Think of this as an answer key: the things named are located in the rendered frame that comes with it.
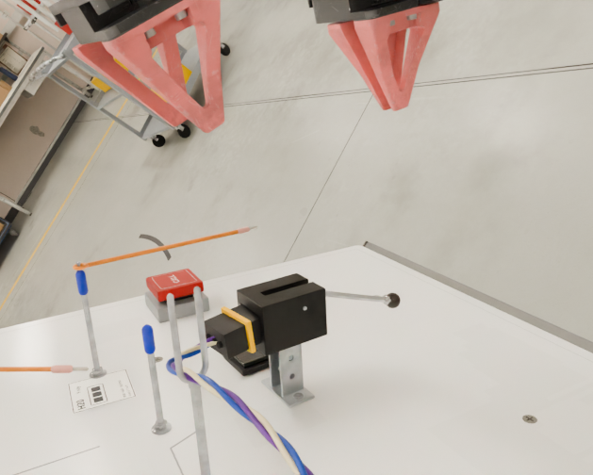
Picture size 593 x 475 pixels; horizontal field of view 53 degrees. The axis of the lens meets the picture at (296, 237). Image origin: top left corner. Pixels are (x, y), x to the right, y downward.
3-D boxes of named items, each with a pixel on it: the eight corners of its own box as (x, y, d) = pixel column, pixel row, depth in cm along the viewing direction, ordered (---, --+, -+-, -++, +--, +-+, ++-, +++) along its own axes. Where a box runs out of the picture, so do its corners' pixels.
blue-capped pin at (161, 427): (174, 430, 44) (160, 325, 41) (155, 437, 43) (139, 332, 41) (167, 420, 45) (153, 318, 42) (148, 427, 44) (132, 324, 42)
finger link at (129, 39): (184, 162, 33) (88, 2, 29) (144, 149, 39) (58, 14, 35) (275, 100, 35) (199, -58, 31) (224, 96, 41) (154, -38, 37)
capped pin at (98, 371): (110, 372, 52) (90, 259, 49) (96, 381, 51) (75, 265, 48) (100, 368, 53) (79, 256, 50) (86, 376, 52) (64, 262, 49)
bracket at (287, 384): (315, 398, 47) (312, 341, 45) (289, 408, 46) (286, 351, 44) (285, 373, 51) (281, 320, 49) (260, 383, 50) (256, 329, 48)
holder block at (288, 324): (327, 335, 46) (325, 287, 45) (265, 356, 44) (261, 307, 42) (299, 316, 50) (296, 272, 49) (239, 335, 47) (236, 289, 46)
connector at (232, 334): (279, 334, 45) (275, 310, 44) (225, 361, 42) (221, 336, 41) (256, 320, 47) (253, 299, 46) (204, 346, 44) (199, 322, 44)
